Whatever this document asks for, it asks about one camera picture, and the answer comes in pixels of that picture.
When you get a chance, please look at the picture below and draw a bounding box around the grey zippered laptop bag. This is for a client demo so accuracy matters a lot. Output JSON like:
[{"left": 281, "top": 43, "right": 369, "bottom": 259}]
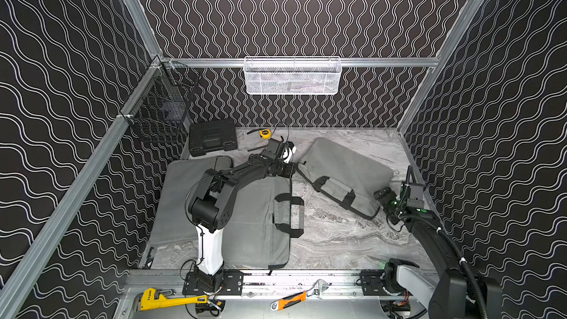
[{"left": 296, "top": 137, "right": 394, "bottom": 219}]

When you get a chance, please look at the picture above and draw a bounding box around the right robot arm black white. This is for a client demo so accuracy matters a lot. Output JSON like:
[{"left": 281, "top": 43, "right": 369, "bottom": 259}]
[{"left": 374, "top": 183, "right": 502, "bottom": 318}]

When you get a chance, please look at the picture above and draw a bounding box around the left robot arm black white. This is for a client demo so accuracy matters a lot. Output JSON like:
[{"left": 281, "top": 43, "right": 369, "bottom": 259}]
[{"left": 184, "top": 138, "right": 297, "bottom": 293}]

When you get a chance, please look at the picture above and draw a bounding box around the black hex key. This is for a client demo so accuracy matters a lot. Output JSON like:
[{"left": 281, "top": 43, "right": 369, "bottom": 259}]
[{"left": 247, "top": 143, "right": 267, "bottom": 152}]

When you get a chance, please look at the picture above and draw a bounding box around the yellow tape measure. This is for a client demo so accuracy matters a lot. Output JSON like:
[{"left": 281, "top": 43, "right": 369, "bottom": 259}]
[{"left": 247, "top": 128, "right": 273, "bottom": 140}]

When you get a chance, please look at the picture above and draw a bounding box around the black plastic tool case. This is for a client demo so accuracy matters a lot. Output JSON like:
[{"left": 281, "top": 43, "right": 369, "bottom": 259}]
[{"left": 188, "top": 119, "right": 238, "bottom": 157}]

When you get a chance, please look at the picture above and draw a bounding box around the orange adjustable wrench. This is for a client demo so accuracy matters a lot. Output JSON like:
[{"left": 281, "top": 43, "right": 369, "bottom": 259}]
[{"left": 270, "top": 279, "right": 330, "bottom": 311}]

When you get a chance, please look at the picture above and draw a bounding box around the yellow pipe wrench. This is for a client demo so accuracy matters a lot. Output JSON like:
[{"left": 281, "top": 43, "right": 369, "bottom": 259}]
[{"left": 135, "top": 288, "right": 208, "bottom": 312}]

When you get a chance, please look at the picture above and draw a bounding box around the white wire mesh basket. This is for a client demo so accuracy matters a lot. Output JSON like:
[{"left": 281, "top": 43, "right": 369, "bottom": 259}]
[{"left": 243, "top": 56, "right": 343, "bottom": 95}]

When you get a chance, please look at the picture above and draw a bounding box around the black wire basket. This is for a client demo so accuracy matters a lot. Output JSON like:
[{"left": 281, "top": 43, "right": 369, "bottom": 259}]
[{"left": 126, "top": 58, "right": 202, "bottom": 144}]

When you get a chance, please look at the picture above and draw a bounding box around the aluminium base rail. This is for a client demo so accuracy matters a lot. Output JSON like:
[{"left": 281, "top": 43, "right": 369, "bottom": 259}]
[{"left": 182, "top": 269, "right": 424, "bottom": 298}]

